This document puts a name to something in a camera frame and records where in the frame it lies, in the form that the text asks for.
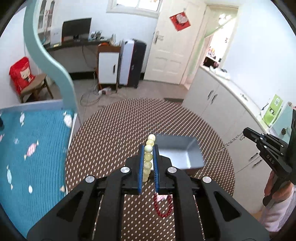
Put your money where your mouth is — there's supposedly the white black air cooler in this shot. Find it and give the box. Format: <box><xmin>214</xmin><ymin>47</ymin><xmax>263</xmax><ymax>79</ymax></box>
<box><xmin>118</xmin><ymin>39</ymin><xmax>147</xmax><ymax>88</ymax></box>

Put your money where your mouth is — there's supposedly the white window frame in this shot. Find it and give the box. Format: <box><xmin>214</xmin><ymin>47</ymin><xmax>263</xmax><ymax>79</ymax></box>
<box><xmin>106</xmin><ymin>0</ymin><xmax>163</xmax><ymax>18</ymax></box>

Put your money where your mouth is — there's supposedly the black computer monitor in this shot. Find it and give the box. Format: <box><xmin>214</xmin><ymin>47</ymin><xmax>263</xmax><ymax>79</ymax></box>
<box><xmin>61</xmin><ymin>18</ymin><xmax>92</xmax><ymax>42</ymax></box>

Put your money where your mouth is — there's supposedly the white glass door cupboard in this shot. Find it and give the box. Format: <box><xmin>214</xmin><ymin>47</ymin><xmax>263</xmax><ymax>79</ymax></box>
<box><xmin>37</xmin><ymin>0</ymin><xmax>58</xmax><ymax>45</ymax></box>

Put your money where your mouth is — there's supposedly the red cartoon bag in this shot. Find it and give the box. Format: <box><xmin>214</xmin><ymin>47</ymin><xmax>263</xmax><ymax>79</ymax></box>
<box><xmin>9</xmin><ymin>57</ymin><xmax>35</xmax><ymax>94</ymax></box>

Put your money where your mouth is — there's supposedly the dark corner desk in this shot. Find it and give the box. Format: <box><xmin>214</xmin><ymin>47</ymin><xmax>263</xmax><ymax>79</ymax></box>
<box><xmin>44</xmin><ymin>39</ymin><xmax>110</xmax><ymax>73</ymax></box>

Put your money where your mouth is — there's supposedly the blue candy pattern bedspread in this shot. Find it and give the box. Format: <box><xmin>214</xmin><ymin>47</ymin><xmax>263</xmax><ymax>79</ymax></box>
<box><xmin>1</xmin><ymin>110</ymin><xmax>74</xmax><ymax>237</ymax></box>

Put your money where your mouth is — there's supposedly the person's right hand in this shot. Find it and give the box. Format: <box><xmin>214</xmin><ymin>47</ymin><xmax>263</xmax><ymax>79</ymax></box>
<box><xmin>264</xmin><ymin>171</ymin><xmax>295</xmax><ymax>203</ymax></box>

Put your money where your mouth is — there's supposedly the white small cabinet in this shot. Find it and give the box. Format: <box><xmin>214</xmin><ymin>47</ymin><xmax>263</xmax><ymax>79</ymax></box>
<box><xmin>97</xmin><ymin>44</ymin><xmax>120</xmax><ymax>85</ymax></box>

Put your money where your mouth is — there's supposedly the grey metal storage box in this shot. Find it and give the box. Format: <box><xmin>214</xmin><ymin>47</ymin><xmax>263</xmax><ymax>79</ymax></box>
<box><xmin>155</xmin><ymin>134</ymin><xmax>205</xmax><ymax>175</ymax></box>

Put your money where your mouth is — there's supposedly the white low cabinet row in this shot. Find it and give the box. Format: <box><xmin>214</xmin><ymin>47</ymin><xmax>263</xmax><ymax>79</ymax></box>
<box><xmin>183</xmin><ymin>67</ymin><xmax>271</xmax><ymax>213</ymax></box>

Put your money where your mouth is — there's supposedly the red door decoration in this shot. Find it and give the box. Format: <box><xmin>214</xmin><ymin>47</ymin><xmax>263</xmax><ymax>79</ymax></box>
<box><xmin>170</xmin><ymin>11</ymin><xmax>191</xmax><ymax>32</ymax></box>

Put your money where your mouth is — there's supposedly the pale green bead bracelet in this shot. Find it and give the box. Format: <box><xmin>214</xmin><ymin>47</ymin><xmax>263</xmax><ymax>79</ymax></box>
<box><xmin>142</xmin><ymin>133</ymin><xmax>157</xmax><ymax>183</ymax></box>

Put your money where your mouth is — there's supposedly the teal curved bed frame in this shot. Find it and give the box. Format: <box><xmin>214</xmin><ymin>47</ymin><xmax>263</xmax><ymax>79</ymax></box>
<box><xmin>23</xmin><ymin>1</ymin><xmax>82</xmax><ymax>123</ymax></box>

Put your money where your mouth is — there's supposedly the red bead bracelet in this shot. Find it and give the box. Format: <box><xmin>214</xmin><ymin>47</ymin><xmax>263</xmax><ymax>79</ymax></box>
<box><xmin>153</xmin><ymin>193</ymin><xmax>174</xmax><ymax>218</ymax></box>

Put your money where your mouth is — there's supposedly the white power strip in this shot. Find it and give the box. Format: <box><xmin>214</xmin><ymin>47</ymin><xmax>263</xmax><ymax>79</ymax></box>
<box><xmin>98</xmin><ymin>87</ymin><xmax>112</xmax><ymax>95</ymax></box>

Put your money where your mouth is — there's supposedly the green paper bag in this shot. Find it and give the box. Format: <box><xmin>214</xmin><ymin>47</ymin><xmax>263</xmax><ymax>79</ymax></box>
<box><xmin>262</xmin><ymin>95</ymin><xmax>283</xmax><ymax>127</ymax></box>

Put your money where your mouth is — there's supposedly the white panel door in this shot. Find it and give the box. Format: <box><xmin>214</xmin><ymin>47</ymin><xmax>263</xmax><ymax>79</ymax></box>
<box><xmin>144</xmin><ymin>1</ymin><xmax>206</xmax><ymax>84</ymax></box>

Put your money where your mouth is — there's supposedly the wooden chair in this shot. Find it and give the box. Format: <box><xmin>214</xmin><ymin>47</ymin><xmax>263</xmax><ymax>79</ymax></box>
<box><xmin>19</xmin><ymin>73</ymin><xmax>54</xmax><ymax>103</ymax></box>

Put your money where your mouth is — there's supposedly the brown polka dot tablecloth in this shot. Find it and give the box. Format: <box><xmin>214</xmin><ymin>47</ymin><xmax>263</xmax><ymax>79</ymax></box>
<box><xmin>66</xmin><ymin>98</ymin><xmax>235</xmax><ymax>240</ymax></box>

